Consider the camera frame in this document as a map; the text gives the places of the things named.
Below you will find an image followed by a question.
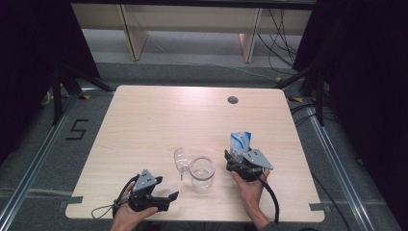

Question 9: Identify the grey gripper cable loop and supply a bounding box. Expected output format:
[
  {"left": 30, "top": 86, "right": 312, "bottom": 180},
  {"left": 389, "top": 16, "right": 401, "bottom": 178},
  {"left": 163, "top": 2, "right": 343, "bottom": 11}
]
[{"left": 90, "top": 205, "right": 120, "bottom": 220}]

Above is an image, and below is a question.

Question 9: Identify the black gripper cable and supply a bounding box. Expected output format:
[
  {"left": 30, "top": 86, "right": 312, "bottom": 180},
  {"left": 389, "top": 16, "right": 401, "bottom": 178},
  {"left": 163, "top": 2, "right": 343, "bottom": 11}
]
[
  {"left": 255, "top": 172, "right": 281, "bottom": 226},
  {"left": 112, "top": 174, "right": 140, "bottom": 219}
]

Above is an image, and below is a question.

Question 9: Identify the person's left hand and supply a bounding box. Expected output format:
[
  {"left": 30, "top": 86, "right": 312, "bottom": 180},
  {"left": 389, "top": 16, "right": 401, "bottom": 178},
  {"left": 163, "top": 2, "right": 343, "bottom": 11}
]
[{"left": 110, "top": 183, "right": 159, "bottom": 231}]

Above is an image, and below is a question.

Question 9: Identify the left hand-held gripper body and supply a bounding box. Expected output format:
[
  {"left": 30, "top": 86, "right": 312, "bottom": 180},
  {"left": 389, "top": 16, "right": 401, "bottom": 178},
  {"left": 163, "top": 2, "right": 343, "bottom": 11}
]
[{"left": 128, "top": 168, "right": 171, "bottom": 213}]

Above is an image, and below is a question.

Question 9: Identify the aluminium floor rail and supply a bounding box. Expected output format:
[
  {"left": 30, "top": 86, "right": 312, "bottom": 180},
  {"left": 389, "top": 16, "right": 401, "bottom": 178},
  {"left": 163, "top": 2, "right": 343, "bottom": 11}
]
[
  {"left": 0, "top": 94, "right": 80, "bottom": 227},
  {"left": 303, "top": 98, "right": 377, "bottom": 231}
]

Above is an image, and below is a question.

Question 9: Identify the person's right hand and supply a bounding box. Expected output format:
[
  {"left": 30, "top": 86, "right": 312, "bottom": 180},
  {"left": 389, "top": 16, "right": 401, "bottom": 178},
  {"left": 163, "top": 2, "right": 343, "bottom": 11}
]
[{"left": 231, "top": 168, "right": 271, "bottom": 224}]

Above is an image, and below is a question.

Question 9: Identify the bundle of black cables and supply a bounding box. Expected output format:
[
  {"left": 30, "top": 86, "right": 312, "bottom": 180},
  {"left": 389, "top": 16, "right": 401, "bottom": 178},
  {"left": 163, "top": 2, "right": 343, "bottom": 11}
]
[{"left": 256, "top": 9, "right": 300, "bottom": 76}]

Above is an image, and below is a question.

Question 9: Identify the black curtain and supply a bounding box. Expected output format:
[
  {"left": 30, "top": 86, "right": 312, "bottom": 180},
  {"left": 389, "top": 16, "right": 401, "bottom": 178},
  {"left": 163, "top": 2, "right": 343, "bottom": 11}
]
[
  {"left": 293, "top": 0, "right": 408, "bottom": 230},
  {"left": 0, "top": 0, "right": 100, "bottom": 165}
]

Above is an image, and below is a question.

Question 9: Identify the black metal stand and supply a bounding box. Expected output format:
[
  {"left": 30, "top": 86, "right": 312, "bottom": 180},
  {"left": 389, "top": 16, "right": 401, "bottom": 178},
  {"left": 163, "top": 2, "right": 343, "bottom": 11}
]
[
  {"left": 274, "top": 62, "right": 327, "bottom": 127},
  {"left": 52, "top": 63, "right": 114, "bottom": 127}
]

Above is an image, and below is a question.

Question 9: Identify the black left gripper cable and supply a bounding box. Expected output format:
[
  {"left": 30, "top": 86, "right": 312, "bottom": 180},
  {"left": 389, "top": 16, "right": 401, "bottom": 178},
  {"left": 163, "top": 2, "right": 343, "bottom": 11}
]
[{"left": 112, "top": 174, "right": 140, "bottom": 219}]

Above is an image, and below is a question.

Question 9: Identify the blue and white carton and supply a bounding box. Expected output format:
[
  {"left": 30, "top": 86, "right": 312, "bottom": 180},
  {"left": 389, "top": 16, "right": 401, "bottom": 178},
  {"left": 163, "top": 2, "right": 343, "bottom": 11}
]
[{"left": 229, "top": 131, "right": 253, "bottom": 159}]

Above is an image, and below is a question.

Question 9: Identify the clear glass jar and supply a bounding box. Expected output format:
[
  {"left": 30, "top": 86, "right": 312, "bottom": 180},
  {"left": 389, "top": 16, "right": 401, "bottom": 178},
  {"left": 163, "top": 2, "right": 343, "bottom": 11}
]
[{"left": 189, "top": 155, "right": 217, "bottom": 194}]

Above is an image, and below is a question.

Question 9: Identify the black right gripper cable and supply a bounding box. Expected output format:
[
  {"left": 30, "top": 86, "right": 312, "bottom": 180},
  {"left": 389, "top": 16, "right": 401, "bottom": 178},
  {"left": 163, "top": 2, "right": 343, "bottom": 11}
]
[{"left": 255, "top": 172, "right": 281, "bottom": 226}]

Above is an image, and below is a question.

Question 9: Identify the light wooden shelf unit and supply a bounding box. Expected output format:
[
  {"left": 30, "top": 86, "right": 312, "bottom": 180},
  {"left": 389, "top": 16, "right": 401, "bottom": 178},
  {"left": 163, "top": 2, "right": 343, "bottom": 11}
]
[{"left": 69, "top": 3, "right": 314, "bottom": 64}]

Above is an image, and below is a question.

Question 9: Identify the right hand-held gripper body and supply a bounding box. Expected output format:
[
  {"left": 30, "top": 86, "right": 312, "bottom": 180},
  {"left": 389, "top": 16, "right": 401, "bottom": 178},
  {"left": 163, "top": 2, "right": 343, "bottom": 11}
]
[{"left": 225, "top": 148, "right": 274, "bottom": 183}]

